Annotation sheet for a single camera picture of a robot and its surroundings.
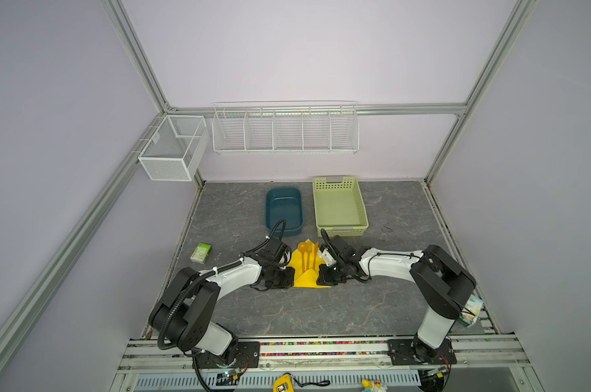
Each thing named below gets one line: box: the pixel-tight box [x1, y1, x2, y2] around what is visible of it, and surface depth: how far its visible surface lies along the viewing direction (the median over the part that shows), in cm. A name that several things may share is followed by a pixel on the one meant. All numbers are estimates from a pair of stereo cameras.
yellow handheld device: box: [272, 374, 294, 392], surface depth 70 cm
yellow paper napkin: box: [288, 242, 332, 289], surface depth 91 cm
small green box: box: [189, 242, 213, 264], surface depth 96 cm
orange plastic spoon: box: [297, 241, 308, 272], surface depth 99 cm
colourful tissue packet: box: [457, 294, 484, 328], surface depth 79 cm
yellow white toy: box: [361, 378, 388, 392], surface depth 68 cm
